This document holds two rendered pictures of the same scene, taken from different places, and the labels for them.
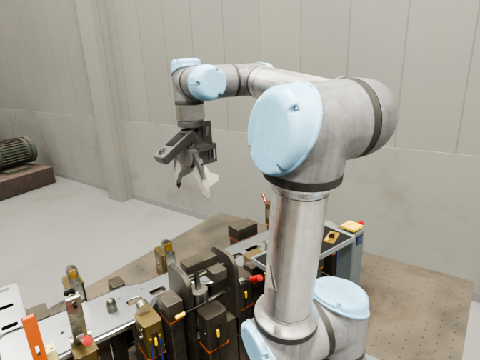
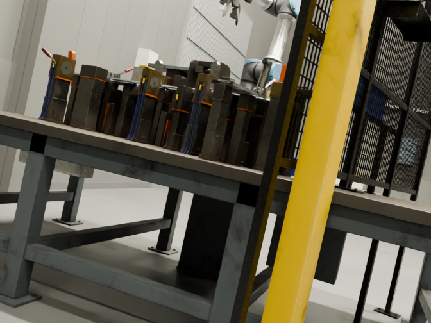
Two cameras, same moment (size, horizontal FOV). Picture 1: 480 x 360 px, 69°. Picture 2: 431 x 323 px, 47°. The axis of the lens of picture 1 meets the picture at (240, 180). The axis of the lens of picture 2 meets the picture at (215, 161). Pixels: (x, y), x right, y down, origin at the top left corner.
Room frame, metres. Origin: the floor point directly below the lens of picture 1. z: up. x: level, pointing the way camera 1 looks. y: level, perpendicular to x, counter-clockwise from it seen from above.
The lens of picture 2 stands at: (1.66, 2.65, 0.74)
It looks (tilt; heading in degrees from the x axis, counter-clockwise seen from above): 1 degrees down; 251
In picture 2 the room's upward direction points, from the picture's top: 12 degrees clockwise
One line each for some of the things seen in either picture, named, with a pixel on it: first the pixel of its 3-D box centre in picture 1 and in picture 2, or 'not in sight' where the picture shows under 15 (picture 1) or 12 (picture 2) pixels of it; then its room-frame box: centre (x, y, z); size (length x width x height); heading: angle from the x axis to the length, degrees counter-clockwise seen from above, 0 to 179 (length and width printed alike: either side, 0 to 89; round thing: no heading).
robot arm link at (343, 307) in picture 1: (336, 315); (253, 71); (0.59, -0.19, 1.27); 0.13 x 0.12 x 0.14; 117
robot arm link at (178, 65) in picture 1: (188, 81); not in sight; (0.91, 0.12, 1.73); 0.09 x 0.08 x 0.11; 27
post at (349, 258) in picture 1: (348, 278); not in sight; (1.20, -0.42, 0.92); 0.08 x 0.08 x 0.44; 37
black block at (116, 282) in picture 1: (120, 311); (176, 118); (1.15, 0.50, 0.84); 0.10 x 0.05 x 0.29; 37
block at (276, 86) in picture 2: not in sight; (276, 128); (0.83, 0.84, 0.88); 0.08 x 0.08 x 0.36; 37
